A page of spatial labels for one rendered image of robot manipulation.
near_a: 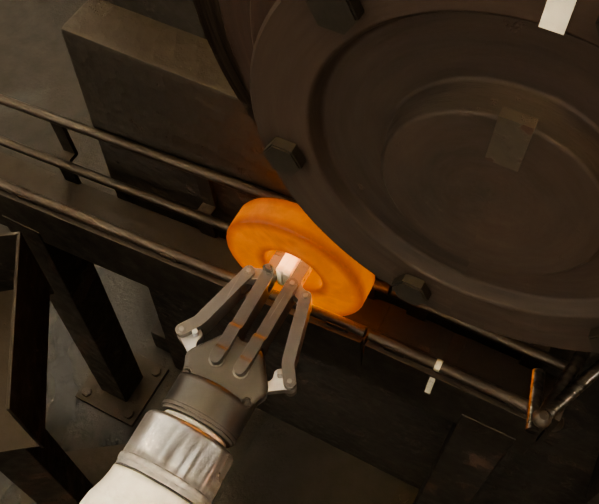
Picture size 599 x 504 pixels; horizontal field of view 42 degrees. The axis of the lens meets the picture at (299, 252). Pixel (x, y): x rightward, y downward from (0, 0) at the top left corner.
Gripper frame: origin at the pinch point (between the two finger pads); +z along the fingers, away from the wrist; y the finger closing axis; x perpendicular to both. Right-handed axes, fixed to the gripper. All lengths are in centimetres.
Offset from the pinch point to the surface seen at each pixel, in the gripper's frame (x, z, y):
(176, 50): 10.3, 10.0, -18.7
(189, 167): -2.8, 5.5, -16.6
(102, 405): -75, -10, -39
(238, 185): -2.2, 5.5, -10.3
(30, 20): -80, 69, -117
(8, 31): -79, 63, -120
